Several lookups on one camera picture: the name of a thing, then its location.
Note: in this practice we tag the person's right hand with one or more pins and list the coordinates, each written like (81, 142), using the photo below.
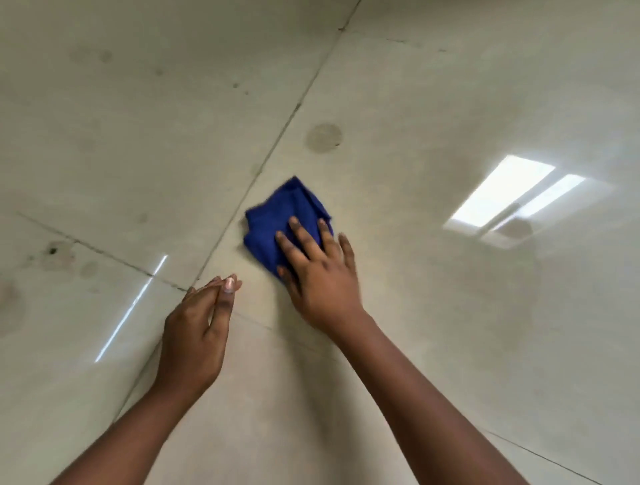
(322, 285)

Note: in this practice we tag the person's left hand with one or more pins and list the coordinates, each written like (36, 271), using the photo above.
(192, 340)

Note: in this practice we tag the blue cleaning cloth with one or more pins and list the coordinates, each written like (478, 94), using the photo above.
(277, 220)

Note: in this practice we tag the person's left forearm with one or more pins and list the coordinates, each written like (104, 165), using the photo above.
(130, 439)

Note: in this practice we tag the person's right forearm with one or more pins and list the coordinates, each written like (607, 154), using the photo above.
(430, 414)

